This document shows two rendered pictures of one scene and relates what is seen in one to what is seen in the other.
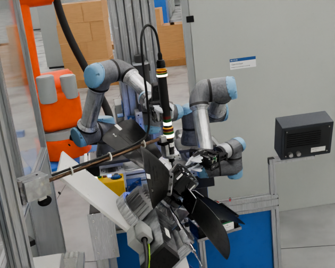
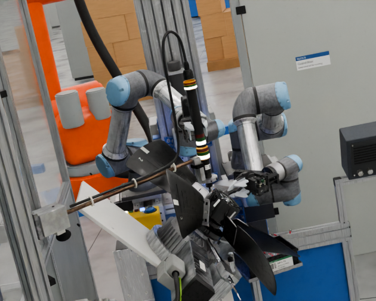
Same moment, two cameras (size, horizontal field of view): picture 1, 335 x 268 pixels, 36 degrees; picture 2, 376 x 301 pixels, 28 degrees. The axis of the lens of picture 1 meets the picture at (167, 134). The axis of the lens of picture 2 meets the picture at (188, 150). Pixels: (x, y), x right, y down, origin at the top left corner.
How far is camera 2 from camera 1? 0.53 m
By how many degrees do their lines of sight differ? 5
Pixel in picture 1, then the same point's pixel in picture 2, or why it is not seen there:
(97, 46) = (136, 46)
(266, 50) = (342, 42)
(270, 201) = (340, 232)
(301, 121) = (370, 131)
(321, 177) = not seen: outside the picture
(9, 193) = (24, 227)
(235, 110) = (307, 122)
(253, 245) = (323, 287)
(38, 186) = (55, 219)
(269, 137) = not seen: hidden behind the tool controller
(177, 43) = not seen: hidden behind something
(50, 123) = (77, 152)
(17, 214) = (34, 250)
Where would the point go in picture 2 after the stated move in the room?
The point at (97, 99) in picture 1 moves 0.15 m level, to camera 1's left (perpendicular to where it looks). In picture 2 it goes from (123, 119) to (89, 125)
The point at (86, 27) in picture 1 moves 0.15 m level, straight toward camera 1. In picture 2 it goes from (120, 22) to (120, 23)
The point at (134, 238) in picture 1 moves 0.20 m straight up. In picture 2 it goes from (163, 272) to (151, 212)
